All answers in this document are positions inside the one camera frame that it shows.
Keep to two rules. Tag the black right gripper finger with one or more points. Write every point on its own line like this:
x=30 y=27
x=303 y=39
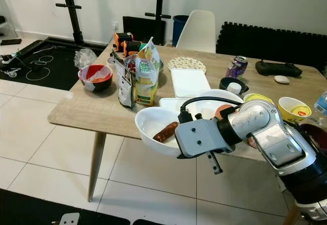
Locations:
x=191 y=155

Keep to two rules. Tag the brown sausage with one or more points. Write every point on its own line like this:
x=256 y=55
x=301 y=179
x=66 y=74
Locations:
x=165 y=131

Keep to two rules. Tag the orange round fruit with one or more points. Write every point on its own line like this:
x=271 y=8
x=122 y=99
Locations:
x=222 y=111

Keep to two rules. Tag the white rectangular tray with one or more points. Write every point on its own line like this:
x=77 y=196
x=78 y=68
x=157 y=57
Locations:
x=171 y=102
x=190 y=82

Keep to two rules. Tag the yellow noodle cup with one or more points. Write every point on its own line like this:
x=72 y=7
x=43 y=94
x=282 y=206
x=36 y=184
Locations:
x=294 y=110
x=258 y=98

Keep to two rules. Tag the black bowl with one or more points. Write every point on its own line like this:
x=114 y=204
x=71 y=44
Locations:
x=226 y=84

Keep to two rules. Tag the black floor mat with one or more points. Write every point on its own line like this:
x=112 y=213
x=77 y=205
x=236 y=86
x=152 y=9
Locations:
x=148 y=222
x=41 y=209

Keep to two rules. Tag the patterned round plate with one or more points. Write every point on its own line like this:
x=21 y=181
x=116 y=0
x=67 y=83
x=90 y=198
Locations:
x=186 y=64

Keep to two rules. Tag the black printed food pouch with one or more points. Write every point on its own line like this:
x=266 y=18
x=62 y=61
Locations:
x=125 y=82

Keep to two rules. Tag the purple drink can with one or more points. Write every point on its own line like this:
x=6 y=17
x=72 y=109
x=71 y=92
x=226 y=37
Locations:
x=237 y=67

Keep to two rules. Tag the maroon bowl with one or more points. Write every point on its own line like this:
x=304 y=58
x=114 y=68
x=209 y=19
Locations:
x=316 y=135

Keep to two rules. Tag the white computer mouse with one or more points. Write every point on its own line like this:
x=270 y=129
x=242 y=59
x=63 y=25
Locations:
x=281 y=79

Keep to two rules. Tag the black gamepad controller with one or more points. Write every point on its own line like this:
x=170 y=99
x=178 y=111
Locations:
x=278 y=68

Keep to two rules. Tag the light wooden table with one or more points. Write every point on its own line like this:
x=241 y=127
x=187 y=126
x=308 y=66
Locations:
x=82 y=113

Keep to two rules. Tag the clear water bottle blue cap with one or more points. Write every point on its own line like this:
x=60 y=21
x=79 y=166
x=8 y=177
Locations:
x=322 y=103

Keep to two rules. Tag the orange black device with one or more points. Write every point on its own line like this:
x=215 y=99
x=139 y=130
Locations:
x=131 y=48
x=122 y=39

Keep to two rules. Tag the red white bowl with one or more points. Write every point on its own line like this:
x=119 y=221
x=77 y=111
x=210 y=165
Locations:
x=95 y=78

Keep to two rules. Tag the white plastic chair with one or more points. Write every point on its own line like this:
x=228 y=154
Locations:
x=195 y=31

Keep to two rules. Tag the blue bin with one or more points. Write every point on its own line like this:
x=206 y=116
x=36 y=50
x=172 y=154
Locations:
x=180 y=28

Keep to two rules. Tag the black foam puzzle mats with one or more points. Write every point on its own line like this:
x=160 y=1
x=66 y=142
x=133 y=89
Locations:
x=271 y=41

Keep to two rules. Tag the black box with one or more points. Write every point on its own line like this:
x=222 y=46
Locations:
x=143 y=29

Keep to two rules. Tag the crumpled clear plastic bag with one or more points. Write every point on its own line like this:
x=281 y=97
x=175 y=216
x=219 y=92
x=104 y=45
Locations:
x=84 y=57

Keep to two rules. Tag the black rack base mat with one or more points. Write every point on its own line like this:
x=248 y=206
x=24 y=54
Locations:
x=66 y=74

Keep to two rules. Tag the grey robot body bracket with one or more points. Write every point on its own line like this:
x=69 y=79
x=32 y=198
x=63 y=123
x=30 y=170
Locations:
x=69 y=219

